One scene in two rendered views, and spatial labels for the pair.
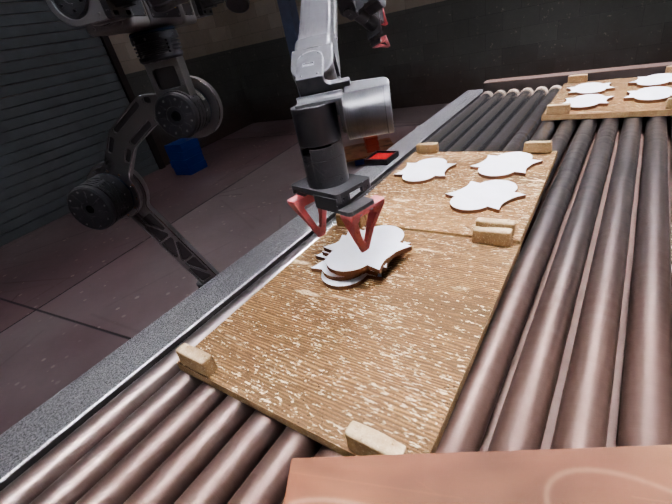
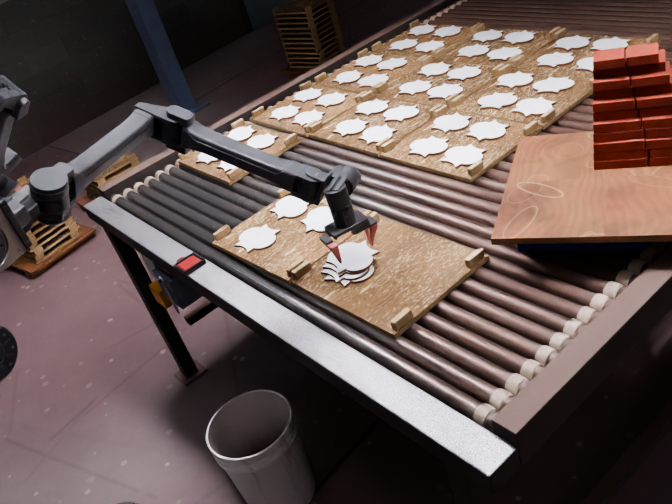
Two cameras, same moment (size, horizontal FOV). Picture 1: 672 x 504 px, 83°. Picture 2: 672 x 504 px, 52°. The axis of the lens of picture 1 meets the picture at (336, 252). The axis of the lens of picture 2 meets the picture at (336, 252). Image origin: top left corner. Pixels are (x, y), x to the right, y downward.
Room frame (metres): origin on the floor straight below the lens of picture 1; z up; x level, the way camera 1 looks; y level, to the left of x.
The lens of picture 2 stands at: (0.06, 1.44, 1.99)
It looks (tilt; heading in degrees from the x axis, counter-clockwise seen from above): 33 degrees down; 289
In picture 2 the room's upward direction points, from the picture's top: 18 degrees counter-clockwise
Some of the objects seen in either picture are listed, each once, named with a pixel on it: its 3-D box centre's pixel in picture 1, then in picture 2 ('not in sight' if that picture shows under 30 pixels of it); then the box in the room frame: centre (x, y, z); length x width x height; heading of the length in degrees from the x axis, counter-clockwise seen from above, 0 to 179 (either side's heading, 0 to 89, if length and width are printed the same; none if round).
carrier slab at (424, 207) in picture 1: (453, 187); (292, 231); (0.77, -0.28, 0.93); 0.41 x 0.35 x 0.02; 141
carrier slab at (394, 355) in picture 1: (361, 303); (386, 270); (0.45, -0.02, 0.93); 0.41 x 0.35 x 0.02; 140
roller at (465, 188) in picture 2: not in sight; (395, 169); (0.48, -0.63, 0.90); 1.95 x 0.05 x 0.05; 139
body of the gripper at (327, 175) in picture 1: (326, 168); (343, 216); (0.51, -0.01, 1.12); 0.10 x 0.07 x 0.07; 36
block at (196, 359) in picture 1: (196, 359); (401, 319); (0.38, 0.21, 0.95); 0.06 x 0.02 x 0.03; 50
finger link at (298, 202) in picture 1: (321, 210); (339, 245); (0.54, 0.01, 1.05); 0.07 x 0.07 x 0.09; 36
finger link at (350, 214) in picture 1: (353, 219); (362, 233); (0.48, -0.03, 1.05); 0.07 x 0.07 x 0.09; 36
